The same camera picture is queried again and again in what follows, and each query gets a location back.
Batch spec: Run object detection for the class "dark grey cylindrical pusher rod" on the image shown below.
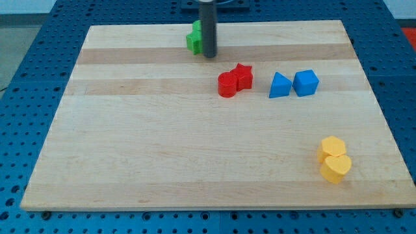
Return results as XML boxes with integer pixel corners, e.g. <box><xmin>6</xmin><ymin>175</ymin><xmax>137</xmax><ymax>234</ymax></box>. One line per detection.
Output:
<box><xmin>198</xmin><ymin>0</ymin><xmax>217</xmax><ymax>59</ymax></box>

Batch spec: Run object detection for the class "yellow heart block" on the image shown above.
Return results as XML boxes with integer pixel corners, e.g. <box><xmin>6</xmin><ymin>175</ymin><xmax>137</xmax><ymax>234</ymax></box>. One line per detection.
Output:
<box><xmin>320</xmin><ymin>155</ymin><xmax>352</xmax><ymax>184</ymax></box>

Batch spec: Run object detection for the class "green star block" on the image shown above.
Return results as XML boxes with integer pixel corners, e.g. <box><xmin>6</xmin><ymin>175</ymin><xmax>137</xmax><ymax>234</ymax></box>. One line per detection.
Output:
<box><xmin>186</xmin><ymin>31</ymin><xmax>203</xmax><ymax>55</ymax></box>

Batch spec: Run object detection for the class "light wooden board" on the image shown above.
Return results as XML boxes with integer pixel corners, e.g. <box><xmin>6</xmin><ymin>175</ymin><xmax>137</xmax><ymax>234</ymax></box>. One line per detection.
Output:
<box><xmin>21</xmin><ymin>20</ymin><xmax>415</xmax><ymax>211</ymax></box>

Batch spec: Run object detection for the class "yellow hexagon block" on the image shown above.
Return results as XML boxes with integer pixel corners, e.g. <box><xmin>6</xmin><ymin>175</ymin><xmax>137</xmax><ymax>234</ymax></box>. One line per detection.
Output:
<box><xmin>317</xmin><ymin>136</ymin><xmax>346</xmax><ymax>163</ymax></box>

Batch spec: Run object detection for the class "red cylinder block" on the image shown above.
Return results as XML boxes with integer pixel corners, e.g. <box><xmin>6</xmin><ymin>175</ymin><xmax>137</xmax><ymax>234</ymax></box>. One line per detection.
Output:
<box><xmin>218</xmin><ymin>72</ymin><xmax>237</xmax><ymax>98</ymax></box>

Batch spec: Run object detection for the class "green block behind rod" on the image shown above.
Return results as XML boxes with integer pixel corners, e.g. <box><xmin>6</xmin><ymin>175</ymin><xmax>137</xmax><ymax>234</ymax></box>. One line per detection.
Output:
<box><xmin>192</xmin><ymin>20</ymin><xmax>202</xmax><ymax>31</ymax></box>

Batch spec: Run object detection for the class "blue cube block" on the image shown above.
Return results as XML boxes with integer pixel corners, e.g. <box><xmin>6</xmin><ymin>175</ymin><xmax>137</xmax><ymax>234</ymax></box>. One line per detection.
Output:
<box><xmin>292</xmin><ymin>70</ymin><xmax>319</xmax><ymax>97</ymax></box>

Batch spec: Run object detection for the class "red star block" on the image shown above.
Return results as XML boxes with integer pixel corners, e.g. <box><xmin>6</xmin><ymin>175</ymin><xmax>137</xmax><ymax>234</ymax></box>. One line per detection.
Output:
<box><xmin>230</xmin><ymin>63</ymin><xmax>254</xmax><ymax>92</ymax></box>

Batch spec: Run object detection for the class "blue triangular prism block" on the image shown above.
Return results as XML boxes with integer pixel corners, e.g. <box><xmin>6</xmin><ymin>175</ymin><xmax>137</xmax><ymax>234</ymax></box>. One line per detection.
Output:
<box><xmin>268</xmin><ymin>72</ymin><xmax>292</xmax><ymax>98</ymax></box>

